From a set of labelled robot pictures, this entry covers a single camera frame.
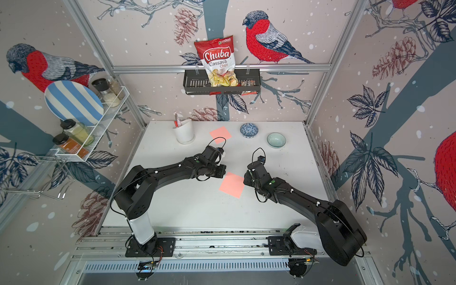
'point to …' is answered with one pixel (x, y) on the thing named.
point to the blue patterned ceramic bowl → (249, 130)
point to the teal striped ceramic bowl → (276, 140)
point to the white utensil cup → (184, 133)
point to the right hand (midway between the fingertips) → (246, 174)
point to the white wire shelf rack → (108, 114)
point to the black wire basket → (198, 82)
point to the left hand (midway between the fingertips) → (229, 169)
